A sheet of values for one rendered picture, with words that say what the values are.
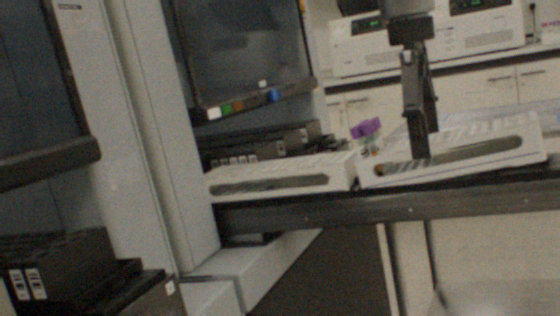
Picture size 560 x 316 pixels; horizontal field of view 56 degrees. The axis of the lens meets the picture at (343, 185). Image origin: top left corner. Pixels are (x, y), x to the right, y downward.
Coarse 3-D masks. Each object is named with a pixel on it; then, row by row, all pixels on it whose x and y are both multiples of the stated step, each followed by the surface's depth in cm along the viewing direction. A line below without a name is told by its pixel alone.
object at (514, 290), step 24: (456, 120) 138; (480, 120) 131; (552, 120) 114; (480, 144) 111; (432, 240) 166; (432, 264) 168; (456, 288) 163; (480, 288) 160; (504, 288) 157; (528, 288) 155; (552, 288) 152; (408, 312) 129; (432, 312) 151; (456, 312) 149; (480, 312) 146; (504, 312) 144; (528, 312) 142; (552, 312) 140
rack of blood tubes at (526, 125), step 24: (504, 120) 85; (528, 120) 79; (408, 144) 89; (432, 144) 82; (456, 144) 81; (504, 144) 89; (528, 144) 78; (360, 168) 87; (408, 168) 87; (432, 168) 84; (480, 168) 81
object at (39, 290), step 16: (80, 240) 63; (96, 240) 65; (48, 256) 58; (64, 256) 60; (80, 256) 63; (96, 256) 65; (112, 256) 68; (32, 272) 57; (48, 272) 58; (64, 272) 60; (80, 272) 62; (96, 272) 65; (112, 272) 67; (32, 288) 58; (48, 288) 58; (64, 288) 60; (80, 288) 62
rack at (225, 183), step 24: (216, 168) 105; (240, 168) 100; (264, 168) 96; (288, 168) 91; (312, 168) 89; (336, 168) 88; (216, 192) 101; (240, 192) 97; (264, 192) 93; (288, 192) 92
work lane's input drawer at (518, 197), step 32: (320, 192) 90; (352, 192) 88; (384, 192) 86; (416, 192) 84; (448, 192) 82; (480, 192) 81; (512, 192) 79; (544, 192) 78; (224, 224) 96; (256, 224) 94; (288, 224) 92; (320, 224) 90; (352, 224) 88
